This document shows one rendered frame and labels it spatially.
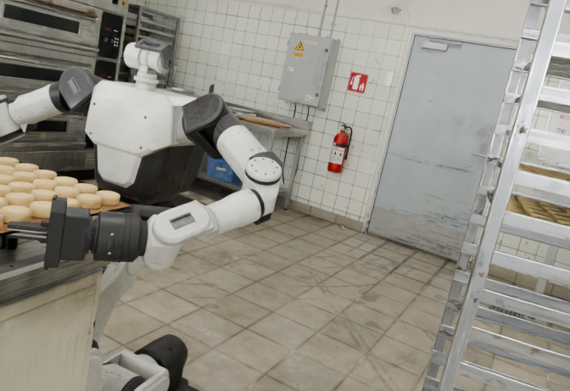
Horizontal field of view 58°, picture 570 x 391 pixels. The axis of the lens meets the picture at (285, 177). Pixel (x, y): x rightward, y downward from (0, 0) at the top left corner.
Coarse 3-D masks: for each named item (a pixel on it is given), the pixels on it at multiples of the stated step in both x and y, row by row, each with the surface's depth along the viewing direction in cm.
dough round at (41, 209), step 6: (30, 204) 93; (36, 204) 93; (42, 204) 94; (48, 204) 95; (36, 210) 92; (42, 210) 92; (48, 210) 93; (36, 216) 92; (42, 216) 93; (48, 216) 93
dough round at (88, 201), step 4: (76, 196) 104; (80, 196) 104; (84, 196) 104; (88, 196) 105; (92, 196) 106; (96, 196) 106; (80, 200) 103; (84, 200) 102; (88, 200) 103; (92, 200) 103; (96, 200) 104; (100, 200) 105; (84, 204) 103; (88, 204) 103; (92, 204) 103; (96, 204) 104; (100, 204) 105; (88, 208) 103; (92, 208) 103; (96, 208) 104
